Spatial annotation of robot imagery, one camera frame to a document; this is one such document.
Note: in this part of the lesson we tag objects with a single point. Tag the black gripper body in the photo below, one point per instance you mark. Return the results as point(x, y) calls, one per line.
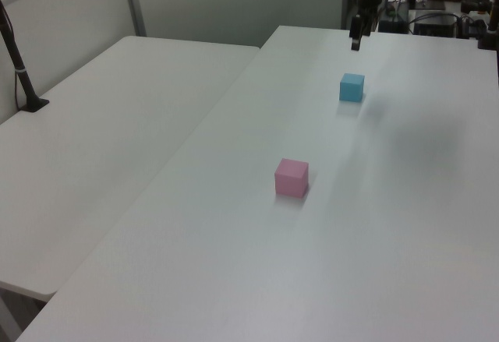
point(369, 1)

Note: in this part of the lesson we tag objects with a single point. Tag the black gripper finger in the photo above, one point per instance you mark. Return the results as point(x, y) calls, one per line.
point(366, 25)
point(355, 32)

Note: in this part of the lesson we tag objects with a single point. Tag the blue cube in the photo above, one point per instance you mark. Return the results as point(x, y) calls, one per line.
point(351, 89)

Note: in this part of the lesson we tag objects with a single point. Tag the pink cube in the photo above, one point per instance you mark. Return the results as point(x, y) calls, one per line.
point(289, 181)

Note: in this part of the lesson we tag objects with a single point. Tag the black computer box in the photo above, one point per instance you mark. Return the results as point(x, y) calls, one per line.
point(434, 24)

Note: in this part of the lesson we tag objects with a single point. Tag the black table clamp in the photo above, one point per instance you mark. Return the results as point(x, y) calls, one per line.
point(489, 26)

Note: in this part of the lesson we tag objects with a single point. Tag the white side table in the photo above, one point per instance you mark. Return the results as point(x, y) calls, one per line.
point(109, 143)

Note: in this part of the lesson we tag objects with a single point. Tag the black camera pole with base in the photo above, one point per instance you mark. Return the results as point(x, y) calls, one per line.
point(17, 65)

